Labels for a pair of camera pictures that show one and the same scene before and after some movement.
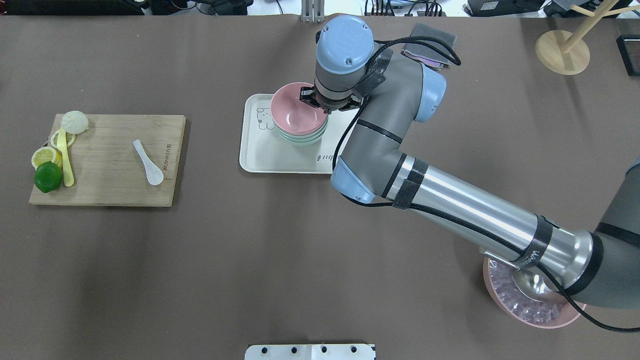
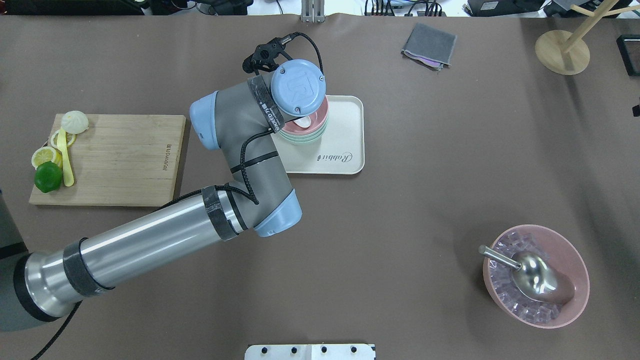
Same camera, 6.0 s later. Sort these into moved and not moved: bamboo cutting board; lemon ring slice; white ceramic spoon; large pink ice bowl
Moved: white ceramic spoon
Not moved: lemon ring slice; bamboo cutting board; large pink ice bowl
